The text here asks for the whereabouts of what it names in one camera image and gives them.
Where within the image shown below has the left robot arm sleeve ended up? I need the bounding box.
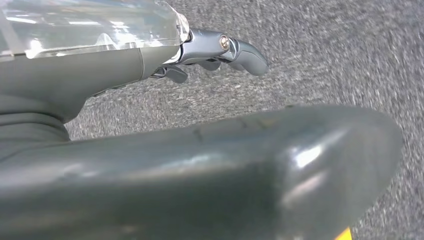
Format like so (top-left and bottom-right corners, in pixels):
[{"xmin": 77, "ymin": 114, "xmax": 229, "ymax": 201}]
[{"xmin": 0, "ymin": 112, "xmax": 71, "ymax": 163}]

